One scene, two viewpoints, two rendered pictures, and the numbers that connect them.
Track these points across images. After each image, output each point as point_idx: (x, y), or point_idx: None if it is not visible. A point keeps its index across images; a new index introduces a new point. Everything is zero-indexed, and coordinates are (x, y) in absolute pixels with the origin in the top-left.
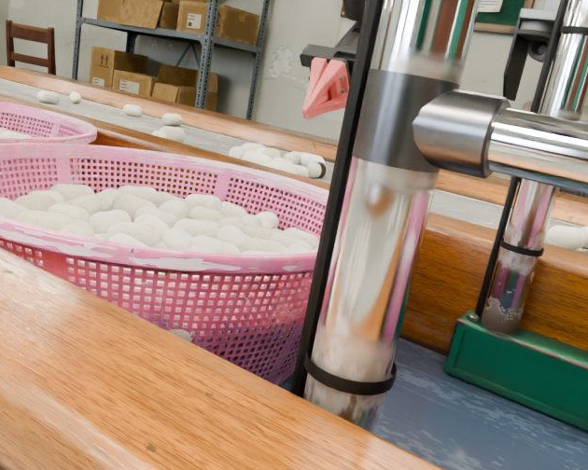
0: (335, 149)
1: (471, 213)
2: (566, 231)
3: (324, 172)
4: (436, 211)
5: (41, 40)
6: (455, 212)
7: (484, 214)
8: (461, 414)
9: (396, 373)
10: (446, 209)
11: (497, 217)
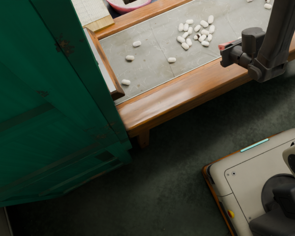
0: None
1: (238, 23)
2: (210, 16)
3: (265, 0)
4: (237, 13)
5: None
6: (238, 18)
7: (238, 27)
8: None
9: None
10: (240, 18)
11: (235, 28)
